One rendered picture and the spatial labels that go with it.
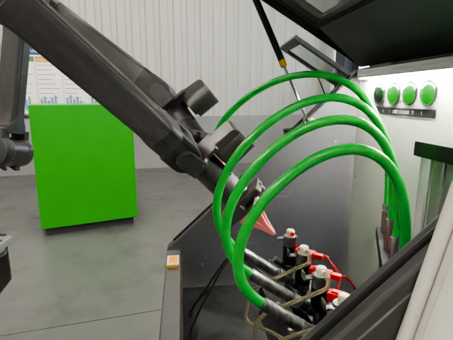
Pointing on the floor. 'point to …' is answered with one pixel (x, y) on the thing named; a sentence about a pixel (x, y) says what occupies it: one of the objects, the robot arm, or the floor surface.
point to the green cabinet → (82, 167)
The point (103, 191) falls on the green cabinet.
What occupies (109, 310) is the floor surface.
